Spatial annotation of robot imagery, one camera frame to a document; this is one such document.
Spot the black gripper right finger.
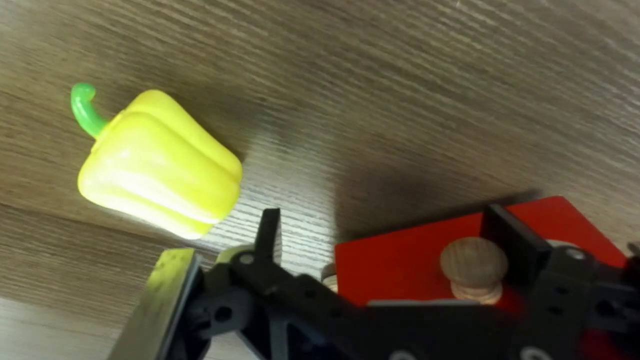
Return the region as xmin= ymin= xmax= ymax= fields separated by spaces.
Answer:
xmin=482 ymin=201 xmax=557 ymax=304

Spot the yellow toy bell pepper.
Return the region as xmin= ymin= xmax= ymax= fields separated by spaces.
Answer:
xmin=69 ymin=82 xmax=244 ymax=241

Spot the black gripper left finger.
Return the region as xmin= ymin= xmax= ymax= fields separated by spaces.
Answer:
xmin=222 ymin=206 xmax=350 ymax=324

